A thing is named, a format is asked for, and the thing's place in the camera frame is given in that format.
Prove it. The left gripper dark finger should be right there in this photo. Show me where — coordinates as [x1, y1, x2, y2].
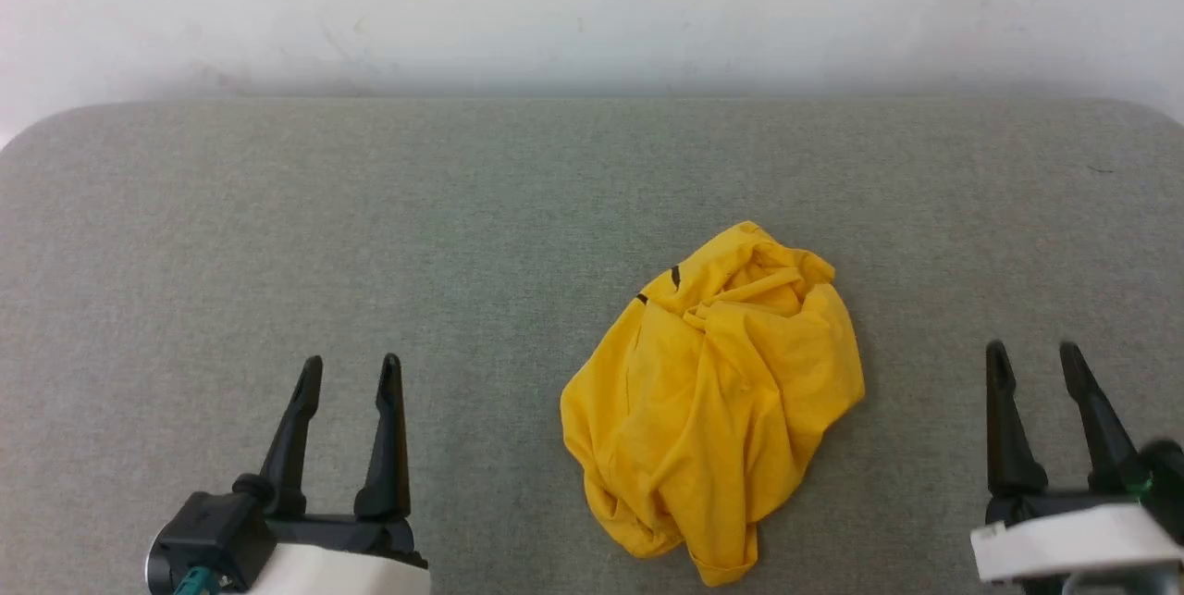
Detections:
[354, 353, 412, 523]
[259, 355, 325, 519]

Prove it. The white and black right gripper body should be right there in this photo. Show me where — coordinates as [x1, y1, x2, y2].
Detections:
[969, 489, 1184, 595]

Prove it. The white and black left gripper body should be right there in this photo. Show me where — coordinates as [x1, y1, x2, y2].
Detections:
[242, 512, 432, 595]

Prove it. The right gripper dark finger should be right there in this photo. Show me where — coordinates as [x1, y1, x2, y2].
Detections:
[1059, 342, 1148, 494]
[985, 341, 1049, 499]

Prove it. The yellow garment with white patches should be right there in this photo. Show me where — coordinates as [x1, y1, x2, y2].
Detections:
[560, 221, 867, 588]

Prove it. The grey fabric sofa cushion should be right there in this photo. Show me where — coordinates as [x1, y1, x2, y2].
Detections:
[0, 96, 1184, 595]

